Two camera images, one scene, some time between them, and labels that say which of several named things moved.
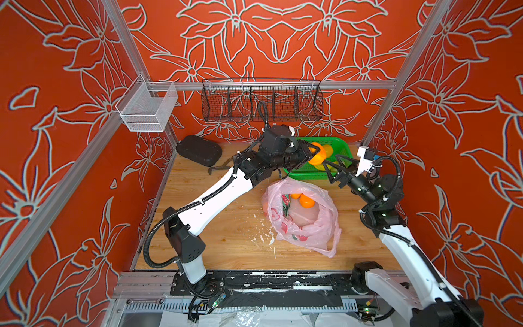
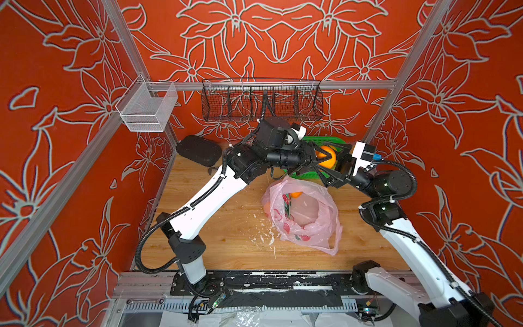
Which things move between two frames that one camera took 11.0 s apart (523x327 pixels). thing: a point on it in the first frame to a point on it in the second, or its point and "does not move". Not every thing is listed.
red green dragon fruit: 286,201 does not move
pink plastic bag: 302,214 does not move
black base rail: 270,289 does not move
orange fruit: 306,201 to 328,163
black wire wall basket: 262,100 does not move
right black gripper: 345,176 to 348,172
